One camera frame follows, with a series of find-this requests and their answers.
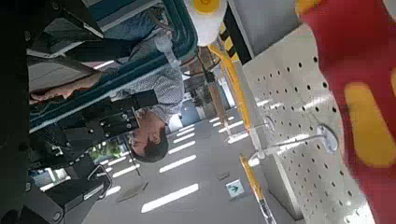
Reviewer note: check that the white perforated pegboard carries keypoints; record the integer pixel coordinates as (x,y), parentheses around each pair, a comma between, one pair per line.
(295,93)

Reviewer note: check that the grey panel under pegboard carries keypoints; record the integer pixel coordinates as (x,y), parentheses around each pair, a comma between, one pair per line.
(264,21)

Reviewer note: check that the white pegboard hook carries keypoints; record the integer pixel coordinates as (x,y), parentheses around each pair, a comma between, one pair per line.
(328,138)

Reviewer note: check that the bare person hand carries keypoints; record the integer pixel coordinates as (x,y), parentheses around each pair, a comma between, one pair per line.
(68,90)

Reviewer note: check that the person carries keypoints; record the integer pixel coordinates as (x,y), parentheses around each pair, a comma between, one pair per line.
(168,84)
(183,34)

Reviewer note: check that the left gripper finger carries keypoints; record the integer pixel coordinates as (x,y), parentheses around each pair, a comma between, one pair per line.
(62,28)
(62,202)

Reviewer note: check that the person in patterned shirt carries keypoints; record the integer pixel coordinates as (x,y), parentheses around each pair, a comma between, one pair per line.
(168,84)

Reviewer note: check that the green potted plant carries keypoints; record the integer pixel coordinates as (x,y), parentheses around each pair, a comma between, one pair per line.
(106,151)

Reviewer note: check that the red yellow screwdriver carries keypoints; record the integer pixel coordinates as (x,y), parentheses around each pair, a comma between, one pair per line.
(351,46)

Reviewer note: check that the green arrow floor sign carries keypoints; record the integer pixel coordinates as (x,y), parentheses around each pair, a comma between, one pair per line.
(235,188)

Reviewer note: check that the yellow black striped post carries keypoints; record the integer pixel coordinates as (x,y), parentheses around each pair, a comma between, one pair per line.
(236,37)

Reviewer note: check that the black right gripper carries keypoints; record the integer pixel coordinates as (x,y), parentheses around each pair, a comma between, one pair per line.
(93,130)

